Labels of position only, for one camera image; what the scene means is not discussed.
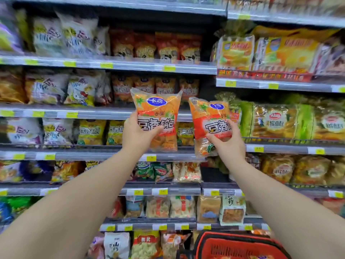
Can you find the person's right hand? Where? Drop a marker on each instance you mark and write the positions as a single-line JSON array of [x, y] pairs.
[[233, 149]]

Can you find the person's left hand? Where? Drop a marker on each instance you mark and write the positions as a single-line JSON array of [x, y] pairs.
[[136, 140]]

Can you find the orange snack packet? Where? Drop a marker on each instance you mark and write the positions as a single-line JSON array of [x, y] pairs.
[[159, 105], [207, 113]]

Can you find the row of yellow snack packets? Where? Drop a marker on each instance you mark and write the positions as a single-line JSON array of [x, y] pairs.
[[91, 132]]

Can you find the white printed snack package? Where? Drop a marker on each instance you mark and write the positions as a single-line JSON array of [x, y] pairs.
[[105, 90], [58, 132], [24, 132], [103, 41]]

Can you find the white chips bag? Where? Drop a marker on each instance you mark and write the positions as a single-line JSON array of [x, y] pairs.
[[81, 90], [45, 88], [45, 37]]

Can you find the grey store shelving unit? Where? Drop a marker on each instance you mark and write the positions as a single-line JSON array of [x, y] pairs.
[[121, 64]]

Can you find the red plastic shopping basket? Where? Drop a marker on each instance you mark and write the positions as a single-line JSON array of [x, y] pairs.
[[229, 248]]

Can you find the person's right forearm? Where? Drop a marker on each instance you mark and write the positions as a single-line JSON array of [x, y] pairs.
[[291, 213]]

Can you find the person's left forearm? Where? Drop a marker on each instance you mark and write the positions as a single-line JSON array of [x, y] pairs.
[[67, 207]]

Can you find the chocolate pie pack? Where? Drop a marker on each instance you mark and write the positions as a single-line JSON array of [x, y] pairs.
[[252, 161]]

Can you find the green blue bag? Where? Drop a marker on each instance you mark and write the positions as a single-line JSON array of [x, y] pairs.
[[144, 170]]

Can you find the red yellow multipack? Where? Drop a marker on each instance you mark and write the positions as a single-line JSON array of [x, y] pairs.
[[235, 110]]

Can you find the green shrimp print bag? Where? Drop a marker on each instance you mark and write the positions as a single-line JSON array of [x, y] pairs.
[[162, 172]]

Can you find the pale prawn cracker bag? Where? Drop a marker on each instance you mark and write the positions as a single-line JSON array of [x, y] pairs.
[[192, 172], [176, 172]]

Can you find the white red bag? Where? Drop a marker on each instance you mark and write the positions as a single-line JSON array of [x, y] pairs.
[[93, 164]]

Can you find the yellow brown bread bag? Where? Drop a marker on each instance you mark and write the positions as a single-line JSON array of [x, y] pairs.
[[337, 172], [277, 169], [311, 171]]

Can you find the green yellow bag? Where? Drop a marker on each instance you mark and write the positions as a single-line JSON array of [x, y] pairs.
[[328, 124], [275, 121]]

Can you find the white green pastry pack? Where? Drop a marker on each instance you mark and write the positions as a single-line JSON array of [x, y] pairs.
[[232, 213]]

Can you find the tan pastry pack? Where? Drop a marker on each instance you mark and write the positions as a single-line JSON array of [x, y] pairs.
[[209, 209]]

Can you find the pale red noodle bag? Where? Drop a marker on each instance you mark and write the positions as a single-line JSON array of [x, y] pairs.
[[157, 207], [182, 207]]

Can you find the orange bag blue badge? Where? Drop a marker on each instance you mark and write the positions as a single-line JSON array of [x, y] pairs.
[[118, 209]]

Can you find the red panda print bag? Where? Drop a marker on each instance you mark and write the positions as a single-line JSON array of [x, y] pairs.
[[122, 45], [167, 48], [145, 47], [190, 51]]

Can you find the pale bag red label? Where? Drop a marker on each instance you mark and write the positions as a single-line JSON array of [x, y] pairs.
[[145, 246]]

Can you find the white ink drawing bag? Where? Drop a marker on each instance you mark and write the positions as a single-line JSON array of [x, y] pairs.
[[116, 246]]

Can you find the orange white bag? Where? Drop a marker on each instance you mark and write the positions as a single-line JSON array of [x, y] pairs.
[[171, 246]]

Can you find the pink bag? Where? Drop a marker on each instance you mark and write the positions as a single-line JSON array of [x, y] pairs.
[[97, 248]]

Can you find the assorted colourful chip bags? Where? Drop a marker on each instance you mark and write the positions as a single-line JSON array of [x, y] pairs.
[[10, 172]]

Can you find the white brown box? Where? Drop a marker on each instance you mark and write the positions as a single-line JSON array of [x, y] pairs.
[[331, 59]]

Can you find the yellow white chip bag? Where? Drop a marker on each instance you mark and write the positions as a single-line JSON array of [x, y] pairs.
[[23, 28]]

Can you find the purple chip bag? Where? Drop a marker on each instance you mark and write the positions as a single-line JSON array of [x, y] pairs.
[[9, 35]]

